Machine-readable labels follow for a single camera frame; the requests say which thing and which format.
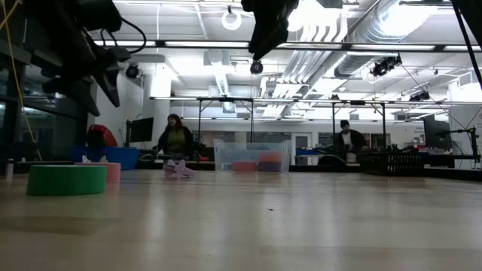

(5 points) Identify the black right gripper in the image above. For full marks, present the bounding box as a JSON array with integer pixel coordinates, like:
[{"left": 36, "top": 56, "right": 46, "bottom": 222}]
[{"left": 240, "top": 0, "right": 300, "bottom": 61}]

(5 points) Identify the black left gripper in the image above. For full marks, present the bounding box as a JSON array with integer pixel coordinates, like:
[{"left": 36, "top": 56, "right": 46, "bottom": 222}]
[{"left": 41, "top": 22, "right": 132, "bottom": 117}]

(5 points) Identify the red stapler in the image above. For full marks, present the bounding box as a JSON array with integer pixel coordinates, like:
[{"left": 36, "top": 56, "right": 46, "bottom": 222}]
[{"left": 87, "top": 124, "right": 118, "bottom": 148}]

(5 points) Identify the pink tape roll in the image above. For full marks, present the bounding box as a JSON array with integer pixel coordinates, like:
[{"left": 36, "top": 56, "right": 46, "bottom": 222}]
[{"left": 75, "top": 162, "right": 121, "bottom": 184}]

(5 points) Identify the green tape roll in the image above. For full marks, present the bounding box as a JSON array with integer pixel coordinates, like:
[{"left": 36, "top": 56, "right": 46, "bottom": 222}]
[{"left": 26, "top": 164, "right": 108, "bottom": 196}]

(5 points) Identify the orange tape roll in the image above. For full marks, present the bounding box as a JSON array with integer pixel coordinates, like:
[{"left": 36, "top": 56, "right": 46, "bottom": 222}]
[{"left": 258, "top": 151, "right": 282, "bottom": 163}]

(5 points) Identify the purple tape roll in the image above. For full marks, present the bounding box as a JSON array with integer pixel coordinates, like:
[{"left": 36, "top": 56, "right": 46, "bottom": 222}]
[{"left": 258, "top": 161, "right": 282, "bottom": 173}]

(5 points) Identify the white round ceiling fixture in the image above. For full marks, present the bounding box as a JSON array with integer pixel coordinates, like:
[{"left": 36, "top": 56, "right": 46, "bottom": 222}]
[{"left": 221, "top": 9, "right": 243, "bottom": 31}]

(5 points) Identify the black computer monitor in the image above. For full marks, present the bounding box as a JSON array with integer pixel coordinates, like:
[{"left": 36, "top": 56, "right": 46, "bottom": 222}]
[
  {"left": 423, "top": 114, "right": 453, "bottom": 151},
  {"left": 126, "top": 117, "right": 154, "bottom": 148}
]

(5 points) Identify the long ceiling light bar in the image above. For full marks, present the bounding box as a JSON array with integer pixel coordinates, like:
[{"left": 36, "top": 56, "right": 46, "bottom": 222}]
[{"left": 93, "top": 39, "right": 482, "bottom": 53}]

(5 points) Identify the blue plastic bin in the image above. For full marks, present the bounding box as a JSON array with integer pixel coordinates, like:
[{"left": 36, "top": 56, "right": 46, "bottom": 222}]
[{"left": 71, "top": 146, "right": 139, "bottom": 170}]

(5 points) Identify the person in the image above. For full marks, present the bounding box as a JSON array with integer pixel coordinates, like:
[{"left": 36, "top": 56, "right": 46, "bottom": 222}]
[
  {"left": 157, "top": 114, "right": 195, "bottom": 161},
  {"left": 334, "top": 120, "right": 368, "bottom": 154}
]

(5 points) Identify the clear plastic bin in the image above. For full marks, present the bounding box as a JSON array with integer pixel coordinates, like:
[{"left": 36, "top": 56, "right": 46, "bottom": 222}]
[{"left": 213, "top": 139, "right": 292, "bottom": 174}]

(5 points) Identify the black rounded chair back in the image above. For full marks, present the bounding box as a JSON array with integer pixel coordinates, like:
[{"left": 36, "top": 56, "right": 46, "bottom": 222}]
[{"left": 317, "top": 154, "right": 347, "bottom": 166}]

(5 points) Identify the black plastic basket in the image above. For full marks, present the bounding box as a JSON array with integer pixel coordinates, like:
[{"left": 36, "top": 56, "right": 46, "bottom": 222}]
[{"left": 357, "top": 149, "right": 425, "bottom": 176}]

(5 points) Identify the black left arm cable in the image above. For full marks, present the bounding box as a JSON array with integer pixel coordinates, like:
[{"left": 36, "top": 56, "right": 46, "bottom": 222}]
[{"left": 99, "top": 17, "right": 148, "bottom": 54}]

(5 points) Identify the yellow cable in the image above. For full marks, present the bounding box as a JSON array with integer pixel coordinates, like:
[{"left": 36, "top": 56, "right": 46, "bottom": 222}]
[{"left": 0, "top": 0, "right": 43, "bottom": 163}]

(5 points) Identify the black metal gantry frame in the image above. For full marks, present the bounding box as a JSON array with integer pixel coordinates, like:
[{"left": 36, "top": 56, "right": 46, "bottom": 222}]
[
  {"left": 331, "top": 100, "right": 388, "bottom": 148},
  {"left": 197, "top": 96, "right": 255, "bottom": 144}
]

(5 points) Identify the black aluminium table frame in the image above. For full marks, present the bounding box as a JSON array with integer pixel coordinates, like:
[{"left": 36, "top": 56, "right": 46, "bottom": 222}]
[{"left": 0, "top": 160, "right": 482, "bottom": 182}]

